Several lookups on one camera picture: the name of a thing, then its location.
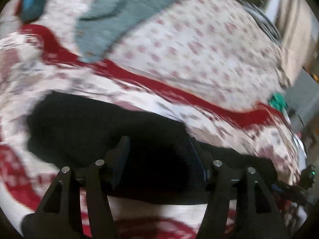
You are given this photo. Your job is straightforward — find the black pants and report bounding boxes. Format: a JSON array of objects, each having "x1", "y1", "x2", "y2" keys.
[{"x1": 27, "y1": 92, "x2": 277, "y2": 205}]

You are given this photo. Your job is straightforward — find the white floral quilt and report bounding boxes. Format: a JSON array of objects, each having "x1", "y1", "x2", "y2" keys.
[{"x1": 0, "y1": 0, "x2": 291, "y2": 112}]

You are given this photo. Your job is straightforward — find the green cloth item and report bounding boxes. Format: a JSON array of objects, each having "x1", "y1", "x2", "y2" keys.
[{"x1": 268, "y1": 93, "x2": 287, "y2": 112}]

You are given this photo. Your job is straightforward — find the grey striped cloth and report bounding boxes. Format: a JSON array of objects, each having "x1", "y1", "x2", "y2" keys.
[{"x1": 243, "y1": 3, "x2": 282, "y2": 45}]

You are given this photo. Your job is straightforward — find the red and white plush blanket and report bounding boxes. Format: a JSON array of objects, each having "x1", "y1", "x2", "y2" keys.
[{"x1": 1, "y1": 24, "x2": 303, "y2": 230}]

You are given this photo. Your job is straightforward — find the beige curtain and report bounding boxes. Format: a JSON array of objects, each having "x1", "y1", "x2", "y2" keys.
[{"x1": 264, "y1": 0, "x2": 318, "y2": 85}]

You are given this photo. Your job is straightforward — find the blue folded cloth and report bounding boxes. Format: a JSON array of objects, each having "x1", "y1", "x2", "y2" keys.
[{"x1": 19, "y1": 0, "x2": 46, "y2": 23}]

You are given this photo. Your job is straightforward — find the teal fleece jacket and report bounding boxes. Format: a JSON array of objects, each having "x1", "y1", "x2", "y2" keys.
[{"x1": 75, "y1": 0, "x2": 177, "y2": 63}]

